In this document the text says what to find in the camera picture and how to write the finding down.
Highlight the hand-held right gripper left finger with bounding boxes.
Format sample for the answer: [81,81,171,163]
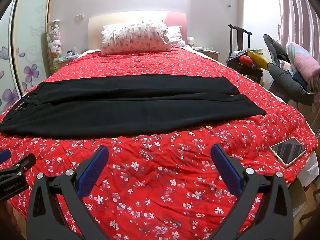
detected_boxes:
[26,145,110,240]

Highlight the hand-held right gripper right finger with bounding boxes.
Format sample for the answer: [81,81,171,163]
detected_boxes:
[210,144,293,240]

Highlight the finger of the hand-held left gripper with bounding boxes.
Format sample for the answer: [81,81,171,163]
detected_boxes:
[0,153,37,180]
[0,149,12,165]

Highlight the black pants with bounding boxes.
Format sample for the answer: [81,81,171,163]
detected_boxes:
[0,74,267,139]

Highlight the smartphone in pink case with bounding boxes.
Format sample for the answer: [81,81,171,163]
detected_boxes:
[269,137,307,168]

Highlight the red floral blanket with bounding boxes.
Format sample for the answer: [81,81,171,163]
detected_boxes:
[0,47,318,240]

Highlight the cardboard box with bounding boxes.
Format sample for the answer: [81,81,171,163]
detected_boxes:
[287,177,320,230]

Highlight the grey padded jacket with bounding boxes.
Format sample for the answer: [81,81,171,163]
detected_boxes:
[264,35,314,105]

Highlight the cluttered nightstand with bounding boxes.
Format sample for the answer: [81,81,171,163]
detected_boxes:
[56,51,83,70]

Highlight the red cloth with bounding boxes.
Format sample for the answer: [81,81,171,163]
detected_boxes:
[239,55,253,67]

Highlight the yellow bundle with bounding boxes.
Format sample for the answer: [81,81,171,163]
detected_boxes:
[247,50,272,70]

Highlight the white nightstand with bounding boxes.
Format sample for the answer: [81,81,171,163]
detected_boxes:
[192,46,220,62]

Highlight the stack of stuffed toys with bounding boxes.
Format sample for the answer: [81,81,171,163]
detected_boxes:
[47,20,63,72]

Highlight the wooden headboard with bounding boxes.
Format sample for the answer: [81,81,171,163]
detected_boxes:
[0,0,54,115]

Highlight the black wooden chair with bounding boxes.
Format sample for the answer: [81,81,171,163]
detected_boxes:
[227,24,264,83]

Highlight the pink folded quilt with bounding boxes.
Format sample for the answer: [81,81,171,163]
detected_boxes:
[286,42,320,80]

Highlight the floral print pillow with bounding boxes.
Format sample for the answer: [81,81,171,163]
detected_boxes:
[101,19,173,55]

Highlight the cream and pink headboard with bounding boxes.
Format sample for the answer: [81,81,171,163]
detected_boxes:
[88,10,187,52]

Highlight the white pillow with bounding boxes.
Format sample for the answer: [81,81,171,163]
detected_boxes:
[166,26,187,48]

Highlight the pink striped curtain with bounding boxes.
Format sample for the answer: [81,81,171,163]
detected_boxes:
[275,0,320,53]

